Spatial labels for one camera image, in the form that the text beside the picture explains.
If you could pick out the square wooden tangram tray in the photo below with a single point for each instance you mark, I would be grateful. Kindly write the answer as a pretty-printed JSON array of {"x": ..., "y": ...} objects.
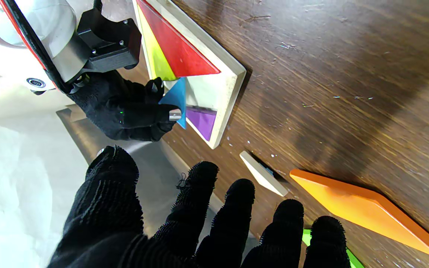
[{"x": 218, "y": 85}]

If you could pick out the large red triangle piece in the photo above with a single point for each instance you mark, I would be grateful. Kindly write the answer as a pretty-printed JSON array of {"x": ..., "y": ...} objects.
[{"x": 177, "y": 48}]

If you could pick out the small blue triangle piece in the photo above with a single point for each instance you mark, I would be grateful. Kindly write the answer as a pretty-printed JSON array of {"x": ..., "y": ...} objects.
[{"x": 175, "y": 98}]

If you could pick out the large yellow triangle piece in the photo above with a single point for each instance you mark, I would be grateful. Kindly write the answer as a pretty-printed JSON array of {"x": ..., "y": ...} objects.
[{"x": 158, "y": 61}]

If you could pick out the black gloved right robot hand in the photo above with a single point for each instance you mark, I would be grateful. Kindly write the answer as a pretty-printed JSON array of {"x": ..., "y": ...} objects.
[{"x": 121, "y": 108}]

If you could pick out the purple triangle piece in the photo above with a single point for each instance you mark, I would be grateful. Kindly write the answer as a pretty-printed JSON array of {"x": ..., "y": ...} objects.
[{"x": 201, "y": 121}]

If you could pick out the small beige triangle piece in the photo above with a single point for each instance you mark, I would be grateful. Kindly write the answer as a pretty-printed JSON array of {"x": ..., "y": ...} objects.
[{"x": 264, "y": 175}]

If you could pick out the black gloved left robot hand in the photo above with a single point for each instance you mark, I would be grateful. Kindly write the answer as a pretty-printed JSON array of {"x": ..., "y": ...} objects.
[{"x": 110, "y": 230}]

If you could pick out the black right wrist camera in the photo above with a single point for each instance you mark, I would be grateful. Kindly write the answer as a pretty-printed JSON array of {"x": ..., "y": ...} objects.
[{"x": 108, "y": 41}]

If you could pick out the green square piece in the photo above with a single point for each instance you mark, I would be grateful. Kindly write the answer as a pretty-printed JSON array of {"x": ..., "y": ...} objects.
[{"x": 352, "y": 260}]

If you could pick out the orange parallelogram piece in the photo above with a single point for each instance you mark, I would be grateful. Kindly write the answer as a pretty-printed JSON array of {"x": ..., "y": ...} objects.
[{"x": 363, "y": 208}]

